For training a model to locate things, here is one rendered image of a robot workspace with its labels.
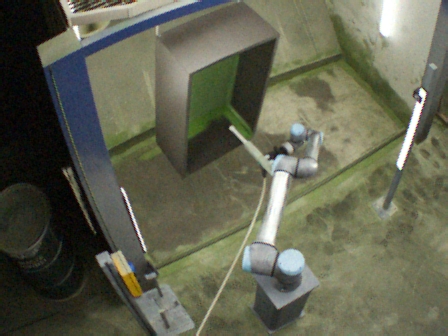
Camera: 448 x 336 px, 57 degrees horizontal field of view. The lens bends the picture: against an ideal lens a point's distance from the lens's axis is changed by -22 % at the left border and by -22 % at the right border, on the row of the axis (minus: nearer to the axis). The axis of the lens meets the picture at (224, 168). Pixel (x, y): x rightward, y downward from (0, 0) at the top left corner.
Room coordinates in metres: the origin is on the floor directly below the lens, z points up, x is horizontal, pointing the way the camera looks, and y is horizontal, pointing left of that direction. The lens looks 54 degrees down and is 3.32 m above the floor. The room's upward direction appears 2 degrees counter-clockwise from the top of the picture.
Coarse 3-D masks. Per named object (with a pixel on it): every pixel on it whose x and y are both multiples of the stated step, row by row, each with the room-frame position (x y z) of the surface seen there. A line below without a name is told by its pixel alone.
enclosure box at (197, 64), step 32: (192, 32) 2.13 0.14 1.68; (224, 32) 2.13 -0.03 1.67; (256, 32) 2.15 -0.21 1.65; (160, 64) 2.09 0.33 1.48; (192, 64) 1.89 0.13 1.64; (224, 64) 2.52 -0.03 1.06; (256, 64) 2.34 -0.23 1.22; (160, 96) 2.14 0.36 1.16; (192, 96) 2.42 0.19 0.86; (224, 96) 2.62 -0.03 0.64; (256, 96) 2.34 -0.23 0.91; (160, 128) 2.21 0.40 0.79; (192, 128) 2.42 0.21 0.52; (224, 128) 2.43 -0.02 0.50; (192, 160) 2.17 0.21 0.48
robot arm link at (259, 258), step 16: (288, 160) 1.78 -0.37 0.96; (288, 176) 1.68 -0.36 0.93; (272, 192) 1.59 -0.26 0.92; (288, 192) 1.60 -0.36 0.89; (272, 208) 1.49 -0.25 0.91; (272, 224) 1.39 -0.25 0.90; (256, 240) 1.31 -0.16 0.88; (272, 240) 1.30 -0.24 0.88; (256, 256) 1.20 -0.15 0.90; (272, 256) 1.19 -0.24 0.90; (256, 272) 1.13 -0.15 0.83
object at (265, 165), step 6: (234, 132) 2.34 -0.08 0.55; (240, 138) 2.29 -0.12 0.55; (246, 144) 2.22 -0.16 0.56; (252, 144) 2.22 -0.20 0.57; (252, 150) 2.17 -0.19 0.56; (258, 156) 2.12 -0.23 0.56; (264, 156) 2.12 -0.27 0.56; (264, 162) 2.07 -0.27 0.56; (264, 168) 2.06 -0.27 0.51; (270, 168) 2.02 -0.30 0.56; (264, 174) 2.08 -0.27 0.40; (270, 174) 2.00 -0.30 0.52
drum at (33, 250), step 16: (48, 208) 1.53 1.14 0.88; (48, 224) 1.43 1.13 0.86; (48, 240) 1.35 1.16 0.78; (64, 240) 1.50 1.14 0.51; (16, 256) 1.18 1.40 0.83; (32, 256) 1.21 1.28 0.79; (48, 256) 1.29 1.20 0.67; (64, 256) 1.39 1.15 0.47; (32, 272) 1.18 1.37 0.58; (48, 272) 1.23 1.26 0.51; (64, 272) 1.31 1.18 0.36; (80, 272) 1.44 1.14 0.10; (48, 288) 1.19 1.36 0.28; (64, 288) 1.24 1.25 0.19; (80, 288) 1.33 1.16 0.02
